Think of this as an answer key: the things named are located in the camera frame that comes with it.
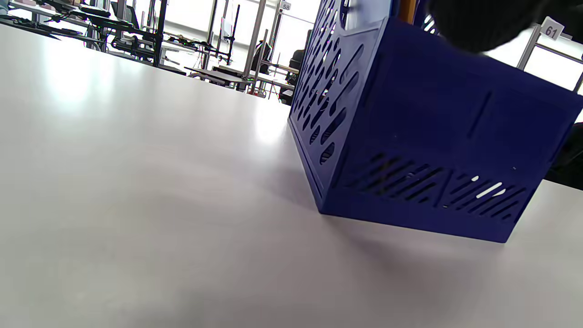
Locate person's left hand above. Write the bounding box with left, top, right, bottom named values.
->
left=427, top=0, right=583, bottom=53

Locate orange translucent L-shaped folder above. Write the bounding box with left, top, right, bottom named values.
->
left=399, top=0, right=418, bottom=24

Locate white number sign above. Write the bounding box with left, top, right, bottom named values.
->
left=539, top=16, right=566, bottom=41

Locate blue plastic file rack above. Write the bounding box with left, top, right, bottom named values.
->
left=288, top=0, right=583, bottom=244

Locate aluminium frame post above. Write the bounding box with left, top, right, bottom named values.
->
left=517, top=24, right=543, bottom=72

